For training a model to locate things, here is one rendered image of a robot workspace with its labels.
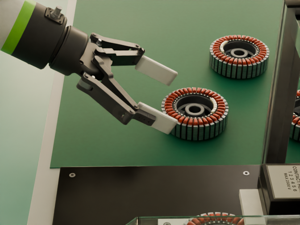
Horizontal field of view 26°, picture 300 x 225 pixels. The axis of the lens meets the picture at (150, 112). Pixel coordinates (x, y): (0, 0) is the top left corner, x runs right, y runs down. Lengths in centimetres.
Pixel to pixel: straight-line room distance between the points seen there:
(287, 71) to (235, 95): 30
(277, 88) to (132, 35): 53
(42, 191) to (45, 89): 155
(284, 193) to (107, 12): 80
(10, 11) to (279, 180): 47
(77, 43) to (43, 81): 157
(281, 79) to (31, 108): 165
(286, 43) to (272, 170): 18
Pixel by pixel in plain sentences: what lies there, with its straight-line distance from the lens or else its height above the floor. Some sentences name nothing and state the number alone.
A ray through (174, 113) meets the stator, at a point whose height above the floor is 78.
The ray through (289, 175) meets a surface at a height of 92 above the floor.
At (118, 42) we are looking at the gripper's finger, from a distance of 111.
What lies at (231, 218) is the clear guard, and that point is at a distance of 51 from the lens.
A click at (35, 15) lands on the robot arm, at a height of 96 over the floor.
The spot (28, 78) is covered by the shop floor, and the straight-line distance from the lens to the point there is 260.
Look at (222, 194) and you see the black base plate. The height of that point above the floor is 77.
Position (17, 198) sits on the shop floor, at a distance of 208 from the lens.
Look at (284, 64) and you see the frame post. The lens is 87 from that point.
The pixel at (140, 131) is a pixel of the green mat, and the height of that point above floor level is 75.
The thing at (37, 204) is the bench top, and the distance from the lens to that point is 98.
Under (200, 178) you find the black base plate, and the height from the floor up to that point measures 77.
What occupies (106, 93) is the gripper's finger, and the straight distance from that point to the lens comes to 98.
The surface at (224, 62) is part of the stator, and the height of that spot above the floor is 78.
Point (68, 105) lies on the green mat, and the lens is 115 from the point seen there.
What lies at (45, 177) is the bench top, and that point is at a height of 75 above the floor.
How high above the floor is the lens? 143
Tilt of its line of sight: 37 degrees down
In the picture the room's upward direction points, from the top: straight up
